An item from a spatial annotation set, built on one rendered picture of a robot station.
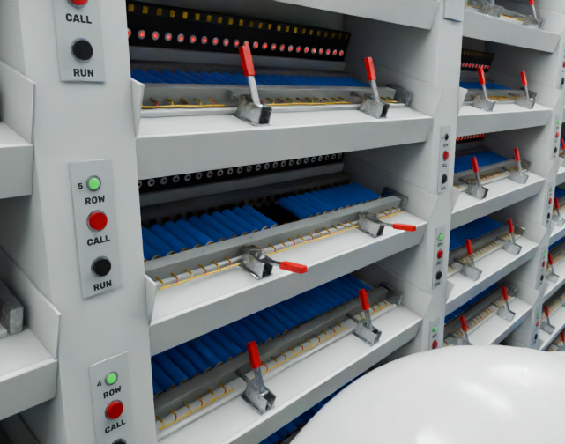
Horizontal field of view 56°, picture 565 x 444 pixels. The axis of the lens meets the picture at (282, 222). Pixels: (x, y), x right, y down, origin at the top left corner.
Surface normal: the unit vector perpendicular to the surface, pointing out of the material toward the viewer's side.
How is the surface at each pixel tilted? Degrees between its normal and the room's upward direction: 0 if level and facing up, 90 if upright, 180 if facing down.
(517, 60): 90
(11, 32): 90
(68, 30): 90
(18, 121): 90
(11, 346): 19
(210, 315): 109
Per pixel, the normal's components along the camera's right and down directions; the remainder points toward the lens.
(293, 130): 0.71, 0.45
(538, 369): 0.26, -0.88
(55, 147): 0.74, 0.14
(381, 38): -0.66, 0.18
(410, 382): -0.31, -0.90
